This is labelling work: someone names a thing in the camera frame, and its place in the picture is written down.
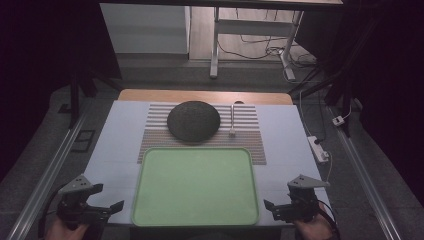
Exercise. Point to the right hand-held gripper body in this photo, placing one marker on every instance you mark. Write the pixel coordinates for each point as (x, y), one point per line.
(308, 182)

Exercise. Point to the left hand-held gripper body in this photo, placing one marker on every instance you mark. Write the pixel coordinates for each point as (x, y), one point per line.
(76, 185)

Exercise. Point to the person's right hand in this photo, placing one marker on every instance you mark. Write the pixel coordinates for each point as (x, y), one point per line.
(316, 230)

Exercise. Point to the person's left hand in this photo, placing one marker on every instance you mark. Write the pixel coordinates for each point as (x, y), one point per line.
(63, 232)

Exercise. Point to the white power strip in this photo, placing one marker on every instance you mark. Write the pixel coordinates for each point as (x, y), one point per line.
(317, 149)

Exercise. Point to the pale blue table mat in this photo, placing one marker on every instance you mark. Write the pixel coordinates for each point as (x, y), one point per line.
(113, 150)

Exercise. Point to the striped placemat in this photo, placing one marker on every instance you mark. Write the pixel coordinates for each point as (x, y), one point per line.
(246, 146)

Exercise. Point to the small white adapter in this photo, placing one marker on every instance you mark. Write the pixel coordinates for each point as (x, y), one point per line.
(338, 120)

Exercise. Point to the green tray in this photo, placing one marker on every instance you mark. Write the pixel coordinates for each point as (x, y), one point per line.
(196, 186)

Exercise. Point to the black metal stand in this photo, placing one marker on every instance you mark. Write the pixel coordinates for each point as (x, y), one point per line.
(343, 96)
(75, 100)

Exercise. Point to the silver fork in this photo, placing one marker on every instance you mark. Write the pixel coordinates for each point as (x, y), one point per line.
(232, 116)

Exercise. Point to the dark grey round plate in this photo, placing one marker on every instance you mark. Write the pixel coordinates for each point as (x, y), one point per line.
(193, 121)

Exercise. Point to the white cabinet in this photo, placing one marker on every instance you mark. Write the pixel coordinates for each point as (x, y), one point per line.
(143, 30)

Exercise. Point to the metal floor rail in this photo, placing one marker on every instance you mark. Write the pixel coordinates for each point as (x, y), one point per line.
(366, 173)
(50, 173)

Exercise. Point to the black floor frame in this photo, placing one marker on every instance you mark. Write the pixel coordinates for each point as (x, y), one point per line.
(83, 141)

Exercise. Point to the white desk frame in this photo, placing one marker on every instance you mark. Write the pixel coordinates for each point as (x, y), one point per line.
(215, 50)

